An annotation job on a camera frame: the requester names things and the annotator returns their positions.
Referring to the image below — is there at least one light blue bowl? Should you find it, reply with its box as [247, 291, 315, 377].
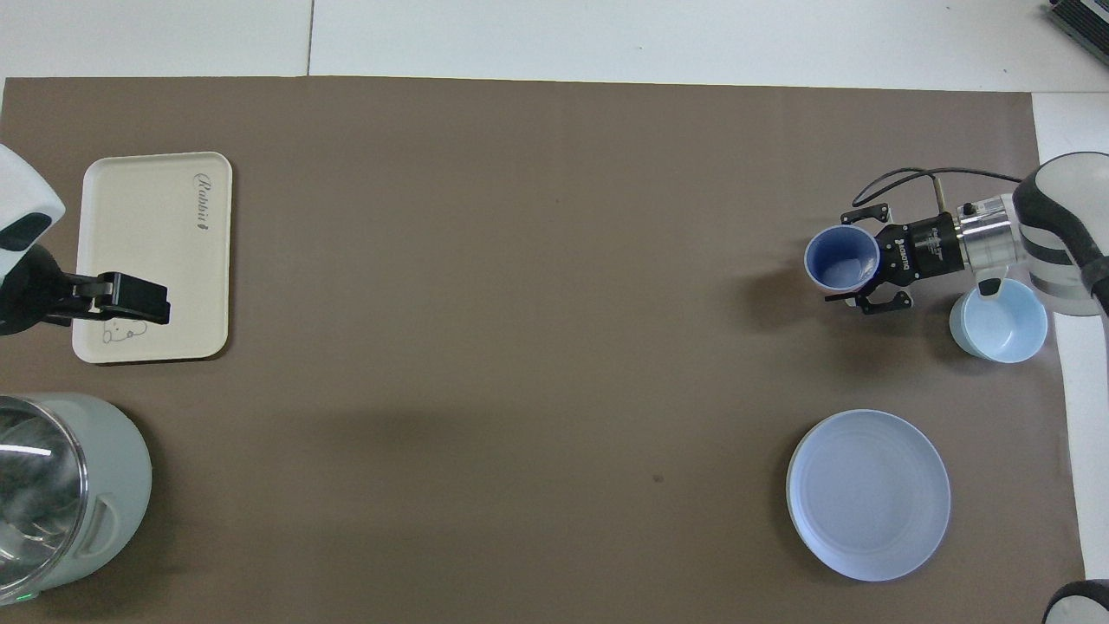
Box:
[949, 277, 1048, 364]

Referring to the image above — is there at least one brown paper table mat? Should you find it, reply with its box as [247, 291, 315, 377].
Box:
[0, 76, 1091, 624]

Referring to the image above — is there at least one dark grey ridged device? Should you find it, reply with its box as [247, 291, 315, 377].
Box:
[1044, 0, 1109, 45]

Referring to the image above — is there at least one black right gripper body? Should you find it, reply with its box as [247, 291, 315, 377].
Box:
[875, 211, 964, 283]

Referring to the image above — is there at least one cream rabbit print tray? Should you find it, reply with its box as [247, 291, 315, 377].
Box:
[72, 152, 233, 364]

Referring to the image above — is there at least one pale green pot, glass lid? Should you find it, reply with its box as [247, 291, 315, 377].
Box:
[0, 393, 153, 607]

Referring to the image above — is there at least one periwinkle blue ribbed cup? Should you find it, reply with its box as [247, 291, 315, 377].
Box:
[804, 224, 883, 295]

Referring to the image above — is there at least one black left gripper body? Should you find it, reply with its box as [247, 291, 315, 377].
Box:
[0, 245, 107, 337]

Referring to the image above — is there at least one light blue round plate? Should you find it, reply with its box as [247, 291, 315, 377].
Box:
[786, 409, 951, 582]

